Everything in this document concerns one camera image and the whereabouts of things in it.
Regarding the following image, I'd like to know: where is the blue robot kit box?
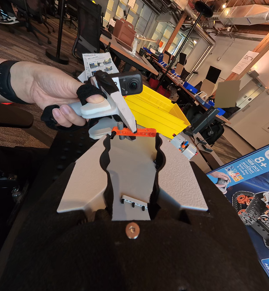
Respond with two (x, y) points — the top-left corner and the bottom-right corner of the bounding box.
(206, 141), (269, 291)

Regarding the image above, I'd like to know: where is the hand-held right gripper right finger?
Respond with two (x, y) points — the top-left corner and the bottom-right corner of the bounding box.
(148, 134), (209, 214)

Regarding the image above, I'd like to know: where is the orange toy beam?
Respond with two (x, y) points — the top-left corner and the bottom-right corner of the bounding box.
(111, 127), (157, 140)

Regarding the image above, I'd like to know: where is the black studded mat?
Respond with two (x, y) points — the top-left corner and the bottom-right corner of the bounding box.
(10, 126), (107, 228)

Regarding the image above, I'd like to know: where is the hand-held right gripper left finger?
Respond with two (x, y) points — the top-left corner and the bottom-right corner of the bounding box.
(57, 134), (114, 214)

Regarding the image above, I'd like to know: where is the black backpack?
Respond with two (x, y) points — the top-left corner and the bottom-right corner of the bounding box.
(200, 123), (225, 146)

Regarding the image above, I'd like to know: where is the grey desk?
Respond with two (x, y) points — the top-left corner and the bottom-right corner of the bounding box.
(106, 131), (224, 221)

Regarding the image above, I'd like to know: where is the black pole with round base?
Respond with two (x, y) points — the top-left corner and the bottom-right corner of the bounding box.
(45, 0), (69, 65)

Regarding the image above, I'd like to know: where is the brown bag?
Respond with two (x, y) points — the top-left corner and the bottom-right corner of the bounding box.
(113, 18), (136, 47)

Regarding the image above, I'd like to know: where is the white beam with black pins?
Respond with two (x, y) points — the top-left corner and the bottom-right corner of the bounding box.
(120, 195), (148, 211)

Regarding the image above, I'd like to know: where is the black office chair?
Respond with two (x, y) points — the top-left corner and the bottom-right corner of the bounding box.
(71, 0), (103, 60)

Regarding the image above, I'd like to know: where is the black monitor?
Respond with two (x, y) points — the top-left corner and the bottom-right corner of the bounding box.
(183, 107), (220, 137)

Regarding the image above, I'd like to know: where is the yellow plastic bin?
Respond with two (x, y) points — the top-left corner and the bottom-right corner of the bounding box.
(124, 85), (191, 139)

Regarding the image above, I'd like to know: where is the black display panel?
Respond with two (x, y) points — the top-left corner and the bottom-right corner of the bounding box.
(205, 66), (222, 84)

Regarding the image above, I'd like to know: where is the grey orange robot sub-assembly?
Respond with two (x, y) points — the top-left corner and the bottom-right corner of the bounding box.
(170, 134), (198, 160)

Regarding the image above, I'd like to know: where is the long wooden table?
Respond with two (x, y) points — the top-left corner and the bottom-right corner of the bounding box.
(100, 34), (159, 76)

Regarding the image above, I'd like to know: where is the red bag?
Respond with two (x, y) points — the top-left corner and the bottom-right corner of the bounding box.
(157, 85), (172, 97)

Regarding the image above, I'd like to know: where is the black wristband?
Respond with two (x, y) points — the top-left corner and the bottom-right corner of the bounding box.
(0, 60), (33, 105)

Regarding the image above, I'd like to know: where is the white wall notice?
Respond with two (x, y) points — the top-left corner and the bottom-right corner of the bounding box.
(232, 51), (260, 74)

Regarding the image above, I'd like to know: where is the silver air duct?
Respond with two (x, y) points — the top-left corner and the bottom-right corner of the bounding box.
(218, 4), (269, 26)

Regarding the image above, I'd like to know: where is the person's left hand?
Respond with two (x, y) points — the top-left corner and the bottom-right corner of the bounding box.
(10, 61), (105, 128)

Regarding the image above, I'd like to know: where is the blue storage bin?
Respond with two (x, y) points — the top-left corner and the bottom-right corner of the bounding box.
(183, 81), (198, 94)

